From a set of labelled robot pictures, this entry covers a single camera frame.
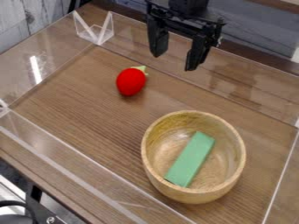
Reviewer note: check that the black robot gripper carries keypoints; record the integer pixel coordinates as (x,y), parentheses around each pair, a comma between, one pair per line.
(186,14)

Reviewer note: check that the red toy strawberry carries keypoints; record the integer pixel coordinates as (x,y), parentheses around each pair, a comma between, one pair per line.
(131,80)

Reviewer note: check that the wooden bowl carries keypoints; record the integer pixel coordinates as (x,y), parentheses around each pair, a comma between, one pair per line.
(164,139)

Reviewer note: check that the green rectangular block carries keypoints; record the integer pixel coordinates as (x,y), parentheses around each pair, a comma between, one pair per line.
(190,160)

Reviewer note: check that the clear acrylic corner bracket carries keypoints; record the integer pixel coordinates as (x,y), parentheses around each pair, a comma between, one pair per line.
(95,34)

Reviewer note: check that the black table leg bracket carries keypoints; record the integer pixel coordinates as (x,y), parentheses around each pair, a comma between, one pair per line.
(44,216)

